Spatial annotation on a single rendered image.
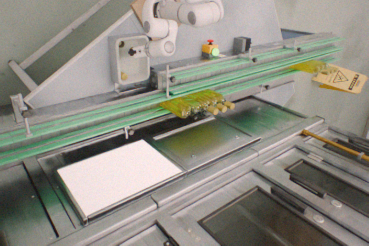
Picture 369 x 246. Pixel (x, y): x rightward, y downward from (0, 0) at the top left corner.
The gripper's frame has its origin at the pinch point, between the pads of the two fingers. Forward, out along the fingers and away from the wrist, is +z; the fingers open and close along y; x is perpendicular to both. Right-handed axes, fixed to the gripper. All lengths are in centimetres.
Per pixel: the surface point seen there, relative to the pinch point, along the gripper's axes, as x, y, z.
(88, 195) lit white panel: -48, -42, -26
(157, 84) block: -17.8, 9.6, 1.1
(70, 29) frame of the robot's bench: 19, -9, 61
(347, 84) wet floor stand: -83, 349, 63
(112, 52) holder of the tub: 1.2, -9.7, 5.4
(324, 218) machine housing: -66, 21, -78
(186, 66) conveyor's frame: -11.2, 29.0, -0.5
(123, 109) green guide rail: -24.7, -13.7, -5.0
